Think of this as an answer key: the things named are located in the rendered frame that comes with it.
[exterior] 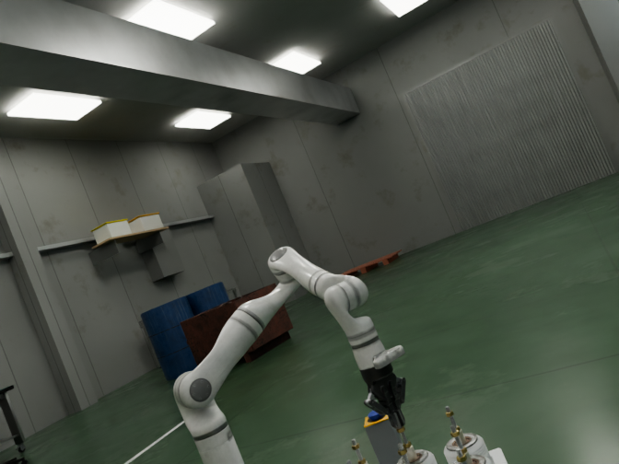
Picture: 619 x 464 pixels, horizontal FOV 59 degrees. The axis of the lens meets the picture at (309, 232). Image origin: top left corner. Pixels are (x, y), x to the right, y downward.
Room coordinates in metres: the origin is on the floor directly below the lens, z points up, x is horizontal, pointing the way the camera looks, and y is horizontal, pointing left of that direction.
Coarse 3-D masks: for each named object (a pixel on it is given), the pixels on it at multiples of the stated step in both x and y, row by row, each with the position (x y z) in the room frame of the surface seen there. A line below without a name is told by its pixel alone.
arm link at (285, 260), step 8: (280, 248) 1.56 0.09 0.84; (288, 248) 1.54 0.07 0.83; (272, 256) 1.55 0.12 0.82; (280, 256) 1.52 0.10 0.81; (288, 256) 1.50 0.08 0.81; (296, 256) 1.49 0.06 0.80; (272, 264) 1.52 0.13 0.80; (280, 264) 1.50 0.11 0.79; (288, 264) 1.47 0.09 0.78; (296, 264) 1.45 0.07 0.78; (304, 264) 1.44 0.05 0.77; (312, 264) 1.44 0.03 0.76; (272, 272) 1.54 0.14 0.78; (280, 272) 1.52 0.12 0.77; (288, 272) 1.46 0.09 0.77; (296, 272) 1.44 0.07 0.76; (304, 272) 1.41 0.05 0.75; (312, 272) 1.39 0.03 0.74; (320, 272) 1.38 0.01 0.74; (328, 272) 1.38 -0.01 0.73; (304, 280) 1.40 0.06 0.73; (312, 280) 1.37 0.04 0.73; (312, 288) 1.37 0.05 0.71
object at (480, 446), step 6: (480, 438) 1.27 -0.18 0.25; (474, 444) 1.25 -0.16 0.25; (480, 444) 1.25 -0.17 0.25; (444, 450) 1.28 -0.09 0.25; (468, 450) 1.23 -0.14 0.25; (474, 450) 1.23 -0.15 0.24; (480, 450) 1.24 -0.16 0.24; (486, 450) 1.26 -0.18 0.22; (450, 456) 1.25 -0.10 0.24; (456, 456) 1.24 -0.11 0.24; (486, 456) 1.25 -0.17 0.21; (450, 462) 1.26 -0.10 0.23
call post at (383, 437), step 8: (376, 424) 1.44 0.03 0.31; (384, 424) 1.44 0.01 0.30; (368, 432) 1.45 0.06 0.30; (376, 432) 1.45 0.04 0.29; (384, 432) 1.44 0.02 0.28; (392, 432) 1.44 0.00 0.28; (376, 440) 1.45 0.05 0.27; (384, 440) 1.44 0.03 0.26; (392, 440) 1.44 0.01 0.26; (400, 440) 1.48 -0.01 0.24; (376, 448) 1.45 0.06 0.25; (384, 448) 1.45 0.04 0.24; (392, 448) 1.44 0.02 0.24; (376, 456) 1.45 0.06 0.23; (384, 456) 1.45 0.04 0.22; (392, 456) 1.44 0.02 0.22; (400, 456) 1.44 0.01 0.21
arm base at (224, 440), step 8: (224, 432) 1.36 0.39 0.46; (200, 440) 1.35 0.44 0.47; (208, 440) 1.34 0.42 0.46; (216, 440) 1.34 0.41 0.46; (224, 440) 1.35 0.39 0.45; (232, 440) 1.38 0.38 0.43; (200, 448) 1.35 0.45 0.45; (208, 448) 1.34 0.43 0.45; (216, 448) 1.34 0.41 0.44; (224, 448) 1.35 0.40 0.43; (232, 448) 1.36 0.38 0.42; (208, 456) 1.34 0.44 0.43; (216, 456) 1.34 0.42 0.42; (224, 456) 1.35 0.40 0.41; (232, 456) 1.36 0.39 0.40; (240, 456) 1.39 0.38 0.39
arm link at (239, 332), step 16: (240, 320) 1.43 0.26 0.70; (224, 336) 1.41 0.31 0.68; (240, 336) 1.41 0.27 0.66; (256, 336) 1.45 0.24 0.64; (224, 352) 1.39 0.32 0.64; (240, 352) 1.41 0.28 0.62; (208, 368) 1.36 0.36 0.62; (224, 368) 1.38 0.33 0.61; (192, 384) 1.33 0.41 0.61; (208, 384) 1.35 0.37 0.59; (192, 400) 1.32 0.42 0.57; (208, 400) 1.35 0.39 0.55
